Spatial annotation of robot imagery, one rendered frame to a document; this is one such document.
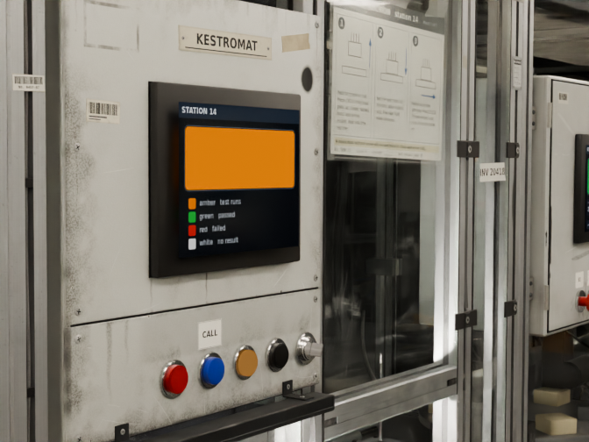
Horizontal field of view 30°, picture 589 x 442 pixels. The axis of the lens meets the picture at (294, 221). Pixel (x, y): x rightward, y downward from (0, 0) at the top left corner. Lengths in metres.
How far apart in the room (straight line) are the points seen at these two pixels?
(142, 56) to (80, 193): 0.16
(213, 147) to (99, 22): 0.19
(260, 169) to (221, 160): 0.07
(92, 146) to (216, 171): 0.16
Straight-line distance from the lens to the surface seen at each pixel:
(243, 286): 1.26
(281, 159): 1.27
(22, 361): 1.05
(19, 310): 1.04
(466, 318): 1.74
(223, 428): 1.19
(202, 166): 1.16
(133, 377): 1.14
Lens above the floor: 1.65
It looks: 3 degrees down
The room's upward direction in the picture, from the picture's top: straight up
